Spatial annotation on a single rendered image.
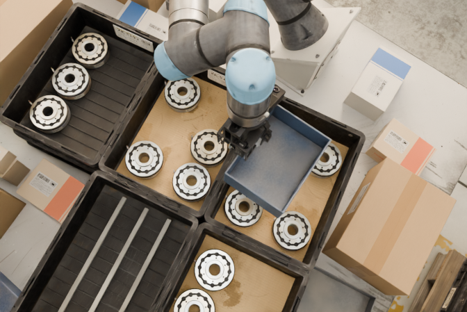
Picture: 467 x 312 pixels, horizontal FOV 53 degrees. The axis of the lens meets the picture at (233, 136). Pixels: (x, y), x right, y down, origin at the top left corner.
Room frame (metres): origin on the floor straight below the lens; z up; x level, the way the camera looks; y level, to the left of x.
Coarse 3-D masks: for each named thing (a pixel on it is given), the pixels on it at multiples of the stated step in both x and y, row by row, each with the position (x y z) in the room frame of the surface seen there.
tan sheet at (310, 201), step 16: (336, 144) 0.47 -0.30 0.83; (320, 160) 0.41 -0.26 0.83; (336, 176) 0.37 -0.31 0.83; (304, 192) 0.31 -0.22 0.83; (320, 192) 0.32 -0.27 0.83; (240, 208) 0.23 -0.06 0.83; (288, 208) 0.26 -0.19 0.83; (304, 208) 0.27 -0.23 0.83; (320, 208) 0.27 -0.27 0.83; (256, 224) 0.20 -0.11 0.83; (272, 240) 0.16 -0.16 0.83
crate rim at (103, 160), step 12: (156, 72) 0.53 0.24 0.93; (144, 96) 0.46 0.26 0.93; (132, 108) 0.42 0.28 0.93; (120, 132) 0.35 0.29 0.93; (108, 156) 0.28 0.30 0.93; (228, 156) 0.34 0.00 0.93; (108, 168) 0.25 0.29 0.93; (132, 180) 0.23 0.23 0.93; (216, 180) 0.28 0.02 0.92; (156, 192) 0.21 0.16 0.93; (204, 204) 0.20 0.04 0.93
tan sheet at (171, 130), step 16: (160, 96) 0.51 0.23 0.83; (208, 96) 0.54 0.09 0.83; (224, 96) 0.55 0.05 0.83; (160, 112) 0.46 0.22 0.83; (176, 112) 0.47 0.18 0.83; (192, 112) 0.48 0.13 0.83; (208, 112) 0.49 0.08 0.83; (224, 112) 0.50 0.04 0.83; (144, 128) 0.40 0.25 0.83; (160, 128) 0.41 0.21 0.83; (176, 128) 0.42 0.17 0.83; (192, 128) 0.43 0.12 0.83; (208, 128) 0.44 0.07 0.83; (160, 144) 0.36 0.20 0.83; (176, 144) 0.37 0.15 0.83; (144, 160) 0.31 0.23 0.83; (176, 160) 0.33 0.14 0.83; (192, 160) 0.34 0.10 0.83; (128, 176) 0.26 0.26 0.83; (160, 176) 0.27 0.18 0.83
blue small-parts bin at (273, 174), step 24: (288, 120) 0.40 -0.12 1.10; (264, 144) 0.35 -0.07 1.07; (288, 144) 0.36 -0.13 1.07; (312, 144) 0.37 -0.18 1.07; (240, 168) 0.28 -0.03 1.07; (264, 168) 0.29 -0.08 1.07; (288, 168) 0.30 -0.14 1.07; (312, 168) 0.29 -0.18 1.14; (264, 192) 0.23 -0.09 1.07; (288, 192) 0.24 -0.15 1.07
